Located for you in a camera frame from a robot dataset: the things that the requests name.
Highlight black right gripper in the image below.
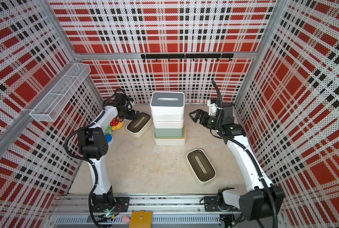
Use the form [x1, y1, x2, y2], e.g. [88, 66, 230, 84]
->
[189, 110, 222, 131]

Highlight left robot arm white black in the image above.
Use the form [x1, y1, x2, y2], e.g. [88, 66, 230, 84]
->
[63, 88, 139, 215]

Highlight white wire mesh wall basket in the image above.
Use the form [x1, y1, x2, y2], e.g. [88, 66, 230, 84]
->
[30, 63, 91, 122]

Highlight blue lid white jar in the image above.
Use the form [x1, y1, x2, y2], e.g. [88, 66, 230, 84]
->
[105, 135, 115, 145]

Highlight cream tissue box dark lid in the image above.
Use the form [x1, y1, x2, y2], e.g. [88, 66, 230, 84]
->
[126, 112, 153, 138]

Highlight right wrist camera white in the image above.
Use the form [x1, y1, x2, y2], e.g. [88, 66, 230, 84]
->
[206, 98, 218, 116]

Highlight pink small object on rail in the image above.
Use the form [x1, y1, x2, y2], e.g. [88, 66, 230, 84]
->
[121, 215, 131, 225]

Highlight yellow block on rail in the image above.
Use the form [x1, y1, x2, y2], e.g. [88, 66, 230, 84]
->
[129, 211, 153, 228]

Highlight white tissue box grey lid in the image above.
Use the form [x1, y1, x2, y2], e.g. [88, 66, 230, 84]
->
[150, 91, 185, 115]

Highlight large white box bamboo lid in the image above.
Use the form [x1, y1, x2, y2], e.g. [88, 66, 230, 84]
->
[154, 125, 186, 146]

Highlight green lid air freshener jar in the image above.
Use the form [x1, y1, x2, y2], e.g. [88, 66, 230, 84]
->
[104, 125, 113, 135]

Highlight mint green tissue box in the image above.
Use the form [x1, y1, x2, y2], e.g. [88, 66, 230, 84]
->
[155, 127, 185, 139]

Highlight black wall hook rail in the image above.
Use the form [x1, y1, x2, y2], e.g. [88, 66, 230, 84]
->
[141, 53, 234, 60]

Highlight yellow plush toy red dots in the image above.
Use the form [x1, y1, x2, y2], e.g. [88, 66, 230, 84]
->
[110, 118, 124, 131]

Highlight cream box dark lid front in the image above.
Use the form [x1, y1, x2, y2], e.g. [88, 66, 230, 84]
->
[186, 149, 217, 183]

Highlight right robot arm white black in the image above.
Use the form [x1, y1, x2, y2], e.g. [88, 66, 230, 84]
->
[189, 80, 285, 228]

